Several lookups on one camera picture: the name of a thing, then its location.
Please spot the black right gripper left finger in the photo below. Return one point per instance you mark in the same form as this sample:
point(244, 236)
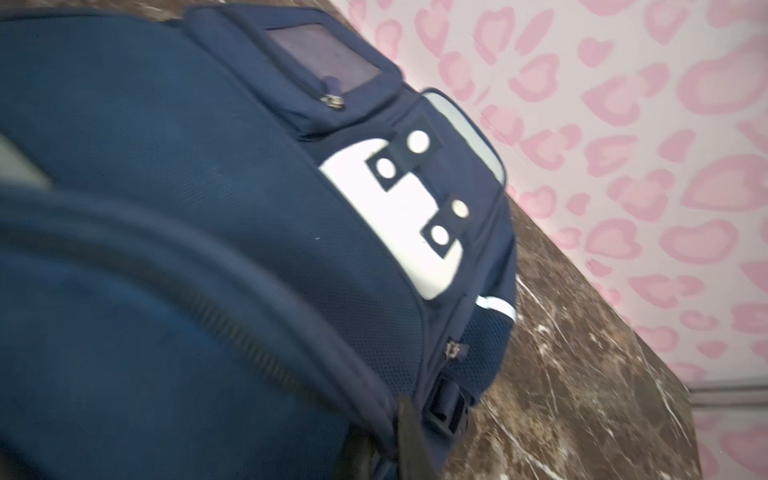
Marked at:
point(356, 459)

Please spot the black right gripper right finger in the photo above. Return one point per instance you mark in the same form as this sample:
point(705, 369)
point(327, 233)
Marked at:
point(414, 457)

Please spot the navy blue student backpack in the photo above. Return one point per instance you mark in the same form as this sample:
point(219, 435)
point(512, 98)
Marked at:
point(228, 239)

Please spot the aluminium frame corner post right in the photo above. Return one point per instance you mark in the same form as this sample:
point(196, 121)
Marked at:
point(728, 395)

